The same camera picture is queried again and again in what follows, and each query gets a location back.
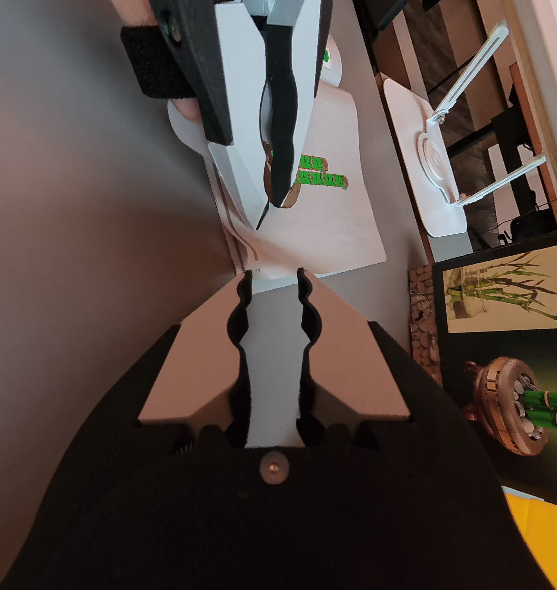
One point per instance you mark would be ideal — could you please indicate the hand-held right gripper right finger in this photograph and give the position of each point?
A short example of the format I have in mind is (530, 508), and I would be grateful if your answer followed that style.
(357, 368)

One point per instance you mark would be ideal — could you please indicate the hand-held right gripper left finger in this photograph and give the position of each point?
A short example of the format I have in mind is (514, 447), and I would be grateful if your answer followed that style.
(195, 368)

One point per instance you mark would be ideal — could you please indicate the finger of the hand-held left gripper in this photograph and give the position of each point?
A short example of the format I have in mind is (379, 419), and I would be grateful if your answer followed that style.
(239, 60)
(310, 46)

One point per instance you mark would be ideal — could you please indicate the building instruction booklet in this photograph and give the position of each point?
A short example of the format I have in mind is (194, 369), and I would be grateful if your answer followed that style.
(334, 221)

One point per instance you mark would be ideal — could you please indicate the grey desk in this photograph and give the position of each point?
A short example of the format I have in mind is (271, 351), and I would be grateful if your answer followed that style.
(75, 230)

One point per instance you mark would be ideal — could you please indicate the person's left hand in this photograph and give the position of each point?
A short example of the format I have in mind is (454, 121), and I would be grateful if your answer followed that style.
(135, 11)

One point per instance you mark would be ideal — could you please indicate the black bamboo set box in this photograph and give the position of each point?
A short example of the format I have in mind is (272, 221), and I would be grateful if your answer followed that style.
(467, 350)

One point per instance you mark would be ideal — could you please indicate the white document stand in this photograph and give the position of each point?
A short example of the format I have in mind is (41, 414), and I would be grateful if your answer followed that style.
(421, 161)

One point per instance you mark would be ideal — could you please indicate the yellow plastic bin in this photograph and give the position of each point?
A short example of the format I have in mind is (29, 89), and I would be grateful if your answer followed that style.
(546, 544)

